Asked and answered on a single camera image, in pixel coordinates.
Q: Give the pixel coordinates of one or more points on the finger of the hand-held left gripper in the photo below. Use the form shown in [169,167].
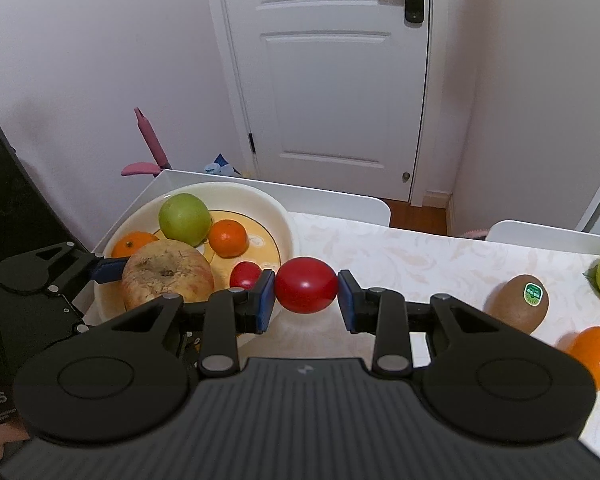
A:
[110,270]

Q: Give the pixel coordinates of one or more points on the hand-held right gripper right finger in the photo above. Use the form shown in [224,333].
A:
[345,300]

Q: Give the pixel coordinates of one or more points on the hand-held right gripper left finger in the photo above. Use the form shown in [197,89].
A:
[266,300]

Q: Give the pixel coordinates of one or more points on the red cherry tomato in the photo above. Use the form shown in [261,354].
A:
[305,285]
[244,276]

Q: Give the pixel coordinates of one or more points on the large orange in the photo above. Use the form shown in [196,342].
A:
[132,245]
[597,355]

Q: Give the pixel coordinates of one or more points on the large red apple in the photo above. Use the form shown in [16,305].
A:
[165,272]

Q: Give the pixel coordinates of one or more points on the small tangerine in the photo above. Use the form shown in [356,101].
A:
[228,238]

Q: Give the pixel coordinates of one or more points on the cream oval cartoon print plate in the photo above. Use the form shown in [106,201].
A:
[262,215]

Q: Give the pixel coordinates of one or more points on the white rimmed table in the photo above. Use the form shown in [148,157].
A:
[330,197]

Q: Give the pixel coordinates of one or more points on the black furniture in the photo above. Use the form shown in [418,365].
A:
[10,185]

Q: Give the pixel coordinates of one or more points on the blue white bag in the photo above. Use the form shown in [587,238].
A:
[222,166]

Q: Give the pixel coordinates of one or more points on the pink fuzzy object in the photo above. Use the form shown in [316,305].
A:
[472,234]

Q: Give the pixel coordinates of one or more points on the brown kiwi with green sticker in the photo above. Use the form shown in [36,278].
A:
[512,310]

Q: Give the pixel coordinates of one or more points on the white panel door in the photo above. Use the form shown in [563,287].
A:
[330,110]

